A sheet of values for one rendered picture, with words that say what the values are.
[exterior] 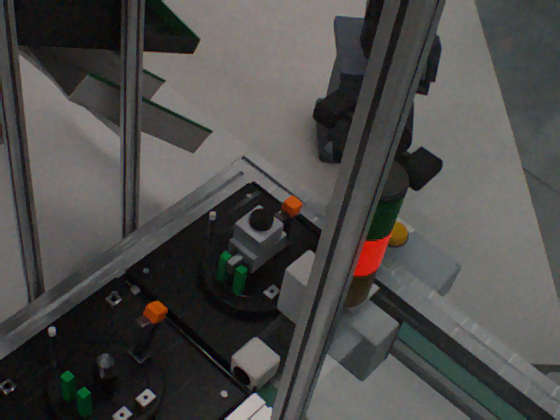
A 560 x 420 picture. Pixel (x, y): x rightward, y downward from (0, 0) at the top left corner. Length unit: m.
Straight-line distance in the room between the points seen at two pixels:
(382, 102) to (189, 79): 1.02
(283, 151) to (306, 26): 0.36
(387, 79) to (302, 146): 0.93
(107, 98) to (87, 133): 0.39
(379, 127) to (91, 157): 0.90
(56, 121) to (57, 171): 0.11
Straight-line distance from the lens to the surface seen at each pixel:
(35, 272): 1.19
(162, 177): 1.44
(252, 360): 1.09
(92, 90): 1.10
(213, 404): 1.08
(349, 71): 1.37
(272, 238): 1.10
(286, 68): 1.66
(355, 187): 0.68
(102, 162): 1.46
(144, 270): 1.18
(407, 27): 0.57
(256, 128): 1.54
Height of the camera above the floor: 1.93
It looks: 49 degrees down
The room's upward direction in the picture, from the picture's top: 12 degrees clockwise
